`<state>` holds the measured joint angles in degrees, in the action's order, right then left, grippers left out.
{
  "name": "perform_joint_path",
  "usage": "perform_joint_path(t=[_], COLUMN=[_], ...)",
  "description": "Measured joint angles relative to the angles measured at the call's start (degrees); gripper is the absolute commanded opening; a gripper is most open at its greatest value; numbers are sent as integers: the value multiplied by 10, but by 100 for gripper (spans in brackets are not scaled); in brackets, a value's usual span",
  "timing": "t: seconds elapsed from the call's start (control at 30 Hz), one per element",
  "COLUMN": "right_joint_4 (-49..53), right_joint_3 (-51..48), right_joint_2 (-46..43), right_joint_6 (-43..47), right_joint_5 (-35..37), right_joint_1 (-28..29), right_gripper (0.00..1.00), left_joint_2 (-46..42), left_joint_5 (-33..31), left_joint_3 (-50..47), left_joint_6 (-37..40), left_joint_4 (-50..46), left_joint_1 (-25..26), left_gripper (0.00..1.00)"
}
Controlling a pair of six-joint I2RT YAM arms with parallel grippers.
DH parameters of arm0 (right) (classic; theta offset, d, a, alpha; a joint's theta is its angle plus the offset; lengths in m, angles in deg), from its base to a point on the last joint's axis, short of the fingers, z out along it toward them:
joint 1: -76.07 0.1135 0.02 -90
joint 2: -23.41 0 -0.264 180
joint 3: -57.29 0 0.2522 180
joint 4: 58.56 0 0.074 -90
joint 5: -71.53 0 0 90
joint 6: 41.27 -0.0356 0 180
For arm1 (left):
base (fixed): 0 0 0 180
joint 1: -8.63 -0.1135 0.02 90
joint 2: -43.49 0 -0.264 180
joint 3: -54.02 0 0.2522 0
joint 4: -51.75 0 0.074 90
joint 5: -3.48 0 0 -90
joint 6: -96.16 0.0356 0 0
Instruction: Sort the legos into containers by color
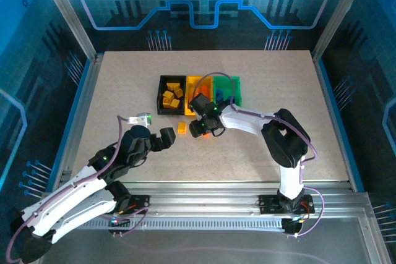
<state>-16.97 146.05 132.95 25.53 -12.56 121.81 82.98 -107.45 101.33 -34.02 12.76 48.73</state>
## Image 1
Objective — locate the small orange lego brick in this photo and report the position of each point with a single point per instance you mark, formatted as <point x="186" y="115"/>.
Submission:
<point x="204" y="135"/>

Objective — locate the small blue lego brick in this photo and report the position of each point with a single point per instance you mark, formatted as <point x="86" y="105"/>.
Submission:
<point x="219" y="94"/>

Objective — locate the small yellow lego brick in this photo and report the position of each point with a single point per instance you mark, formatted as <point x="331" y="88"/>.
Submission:
<point x="168" y="94"/>
<point x="182" y="127"/>
<point x="175" y="103"/>
<point x="166" y="102"/>
<point x="178" y="92"/>

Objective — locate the yellow plastic bin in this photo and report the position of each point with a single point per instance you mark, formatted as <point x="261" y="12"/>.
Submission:
<point x="192" y="83"/>

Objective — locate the green plastic bin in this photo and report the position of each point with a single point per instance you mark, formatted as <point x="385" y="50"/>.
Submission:
<point x="236" y="91"/>

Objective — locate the long yellow lego brick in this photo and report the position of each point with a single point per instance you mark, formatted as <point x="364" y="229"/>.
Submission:
<point x="172" y="85"/>

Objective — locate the black plastic bin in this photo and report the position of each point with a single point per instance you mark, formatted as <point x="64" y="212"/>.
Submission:
<point x="161" y="84"/>

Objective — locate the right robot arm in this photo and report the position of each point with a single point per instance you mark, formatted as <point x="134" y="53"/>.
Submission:
<point x="284" y="146"/>

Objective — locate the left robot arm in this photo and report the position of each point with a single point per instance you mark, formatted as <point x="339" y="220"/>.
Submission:
<point x="68" y="205"/>

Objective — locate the small black control box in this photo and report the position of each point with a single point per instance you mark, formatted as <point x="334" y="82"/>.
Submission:
<point x="119" y="223"/>
<point x="291" y="226"/>

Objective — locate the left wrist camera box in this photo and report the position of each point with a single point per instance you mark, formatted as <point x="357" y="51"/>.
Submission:
<point x="140" y="119"/>

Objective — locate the aluminium frame rail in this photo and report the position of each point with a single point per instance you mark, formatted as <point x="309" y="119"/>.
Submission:
<point x="201" y="196"/>

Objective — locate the aluminium frame post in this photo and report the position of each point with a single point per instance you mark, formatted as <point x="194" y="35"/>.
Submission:
<point x="342" y="7"/>
<point x="64" y="7"/>

